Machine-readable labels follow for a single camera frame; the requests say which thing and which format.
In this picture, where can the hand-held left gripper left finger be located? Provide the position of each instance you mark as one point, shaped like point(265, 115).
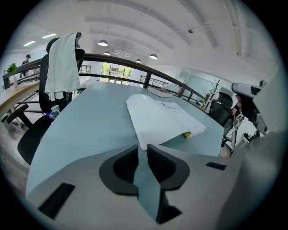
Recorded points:
point(85, 179)

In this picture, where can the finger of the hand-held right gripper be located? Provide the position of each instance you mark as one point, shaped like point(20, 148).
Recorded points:
point(258, 168)

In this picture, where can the black metal railing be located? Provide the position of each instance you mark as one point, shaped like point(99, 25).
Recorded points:
point(135, 65)

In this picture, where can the yellow and white book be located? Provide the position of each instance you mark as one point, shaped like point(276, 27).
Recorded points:
point(157, 119)

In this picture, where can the coat rack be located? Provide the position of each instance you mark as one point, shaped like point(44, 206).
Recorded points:
point(216, 86)

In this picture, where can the light wooden desk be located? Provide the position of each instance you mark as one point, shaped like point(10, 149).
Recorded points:
point(13, 96)

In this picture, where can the black office chair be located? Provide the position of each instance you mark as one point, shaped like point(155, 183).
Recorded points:
point(219, 110)
point(31, 139)

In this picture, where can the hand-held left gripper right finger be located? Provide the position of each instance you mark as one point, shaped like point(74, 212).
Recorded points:
point(193, 191)

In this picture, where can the white cloth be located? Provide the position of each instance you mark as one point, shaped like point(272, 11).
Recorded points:
point(63, 67)

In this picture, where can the white vase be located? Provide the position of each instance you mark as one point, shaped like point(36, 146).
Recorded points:
point(15, 81)

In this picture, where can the green potted plant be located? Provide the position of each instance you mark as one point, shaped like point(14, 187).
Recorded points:
point(11, 68)

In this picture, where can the ceiling strip light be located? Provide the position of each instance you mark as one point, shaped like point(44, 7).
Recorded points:
point(49, 36)
point(29, 43)

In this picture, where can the round ceiling sensor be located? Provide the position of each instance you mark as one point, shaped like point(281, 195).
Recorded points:
point(190, 31)

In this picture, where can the grey pendant lamp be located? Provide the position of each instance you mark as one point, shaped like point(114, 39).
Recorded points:
point(102, 43)
point(107, 53)
point(153, 56)
point(138, 60)

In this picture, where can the clear plastic bottle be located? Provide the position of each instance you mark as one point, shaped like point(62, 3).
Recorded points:
point(55, 111)

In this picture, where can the white and black machine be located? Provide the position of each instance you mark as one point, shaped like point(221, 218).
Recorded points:
point(245, 88)

